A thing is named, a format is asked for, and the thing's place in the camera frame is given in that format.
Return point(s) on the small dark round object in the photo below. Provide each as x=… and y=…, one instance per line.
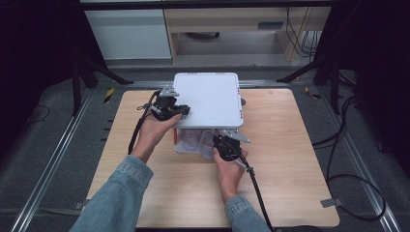
x=243, y=101

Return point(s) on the person's left hand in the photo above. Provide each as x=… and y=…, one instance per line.
x=151, y=135

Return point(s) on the wooden desk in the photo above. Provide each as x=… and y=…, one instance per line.
x=225, y=19

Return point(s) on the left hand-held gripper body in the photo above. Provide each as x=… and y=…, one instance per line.
x=164, y=104

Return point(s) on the grey table bracket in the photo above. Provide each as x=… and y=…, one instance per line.
x=331, y=202
x=79, y=204

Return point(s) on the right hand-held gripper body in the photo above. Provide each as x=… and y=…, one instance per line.
x=228, y=148

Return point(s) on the black metal stand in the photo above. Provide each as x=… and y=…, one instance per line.
x=333, y=83
x=77, y=87

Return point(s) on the white shoe box orange clips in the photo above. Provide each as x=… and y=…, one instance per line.
x=209, y=100

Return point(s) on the yellow black tape strip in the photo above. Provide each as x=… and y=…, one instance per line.
x=109, y=95
x=311, y=92

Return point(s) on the metal floor rail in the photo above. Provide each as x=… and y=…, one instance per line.
x=361, y=161
x=48, y=167

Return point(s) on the person's right hand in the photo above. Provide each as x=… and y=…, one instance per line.
x=229, y=175

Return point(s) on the white cabinet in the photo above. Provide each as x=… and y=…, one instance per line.
x=129, y=35

